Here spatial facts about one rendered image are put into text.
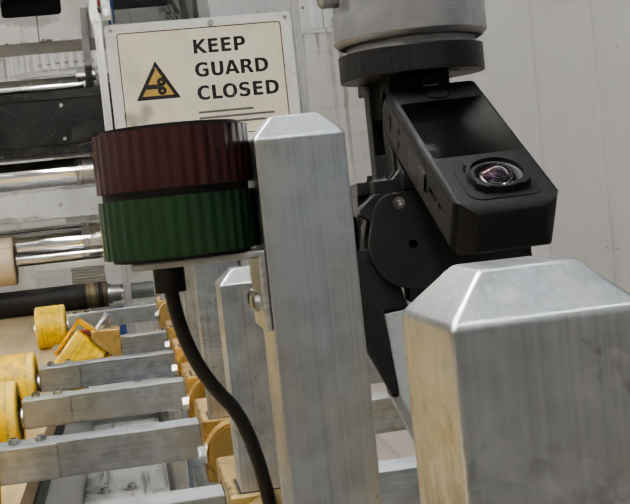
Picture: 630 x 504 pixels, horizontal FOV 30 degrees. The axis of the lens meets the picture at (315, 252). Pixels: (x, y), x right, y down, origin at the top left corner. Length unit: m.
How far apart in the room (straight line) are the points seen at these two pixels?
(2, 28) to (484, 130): 2.85
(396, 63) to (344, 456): 0.19
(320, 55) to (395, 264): 9.02
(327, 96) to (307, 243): 9.09
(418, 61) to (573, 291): 0.35
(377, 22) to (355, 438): 0.20
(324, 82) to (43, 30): 6.36
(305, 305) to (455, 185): 0.09
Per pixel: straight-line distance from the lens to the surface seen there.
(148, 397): 1.24
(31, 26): 3.32
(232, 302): 0.69
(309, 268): 0.44
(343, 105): 9.54
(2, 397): 1.24
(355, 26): 0.56
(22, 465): 1.00
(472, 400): 0.20
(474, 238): 0.48
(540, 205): 0.48
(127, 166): 0.43
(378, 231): 0.54
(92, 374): 1.49
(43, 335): 2.22
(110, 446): 1.00
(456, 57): 0.55
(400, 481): 0.77
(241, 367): 0.70
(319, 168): 0.44
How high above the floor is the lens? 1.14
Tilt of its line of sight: 3 degrees down
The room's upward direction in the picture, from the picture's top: 6 degrees counter-clockwise
